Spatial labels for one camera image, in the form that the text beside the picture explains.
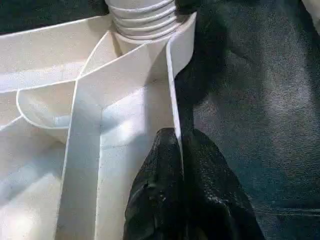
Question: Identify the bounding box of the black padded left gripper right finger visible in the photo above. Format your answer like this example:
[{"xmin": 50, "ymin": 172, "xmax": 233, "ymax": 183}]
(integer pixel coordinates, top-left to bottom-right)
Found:
[{"xmin": 181, "ymin": 128, "xmax": 267, "ymax": 240}]

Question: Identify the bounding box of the black work mat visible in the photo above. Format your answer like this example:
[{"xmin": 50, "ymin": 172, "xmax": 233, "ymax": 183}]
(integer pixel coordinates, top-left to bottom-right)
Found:
[{"xmin": 0, "ymin": 0, "xmax": 320, "ymax": 240}]

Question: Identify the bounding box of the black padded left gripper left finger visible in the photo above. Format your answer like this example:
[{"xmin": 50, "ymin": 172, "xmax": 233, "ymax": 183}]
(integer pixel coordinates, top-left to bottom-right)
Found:
[{"xmin": 122, "ymin": 127, "xmax": 187, "ymax": 240}]

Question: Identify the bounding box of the white plastic table top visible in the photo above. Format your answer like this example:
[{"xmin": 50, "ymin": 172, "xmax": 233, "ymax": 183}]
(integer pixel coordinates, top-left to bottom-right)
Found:
[{"xmin": 0, "ymin": 11, "xmax": 198, "ymax": 240}]

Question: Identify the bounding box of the white plastic table leg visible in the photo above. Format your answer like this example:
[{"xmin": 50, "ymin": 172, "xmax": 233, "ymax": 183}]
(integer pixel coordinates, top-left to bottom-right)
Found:
[{"xmin": 106, "ymin": 0, "xmax": 179, "ymax": 42}]

